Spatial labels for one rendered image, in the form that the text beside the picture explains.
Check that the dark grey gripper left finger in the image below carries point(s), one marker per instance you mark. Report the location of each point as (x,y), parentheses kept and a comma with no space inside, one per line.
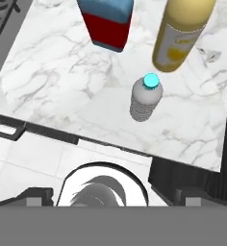
(37,194)

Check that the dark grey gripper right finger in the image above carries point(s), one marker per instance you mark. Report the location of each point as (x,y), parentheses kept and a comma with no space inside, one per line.
(193,194)

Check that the clear water bottle cyan cap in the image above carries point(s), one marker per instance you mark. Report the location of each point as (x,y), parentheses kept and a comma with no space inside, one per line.
(145,100)

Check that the yellow drink bottle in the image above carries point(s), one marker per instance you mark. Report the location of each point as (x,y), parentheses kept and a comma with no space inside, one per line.
(179,35)

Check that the blue and red drink carton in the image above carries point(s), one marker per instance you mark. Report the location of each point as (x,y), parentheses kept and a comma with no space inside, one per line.
(109,29)

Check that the dark grey chair frame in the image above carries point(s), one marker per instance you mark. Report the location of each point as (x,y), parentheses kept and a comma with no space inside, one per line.
(3,12)

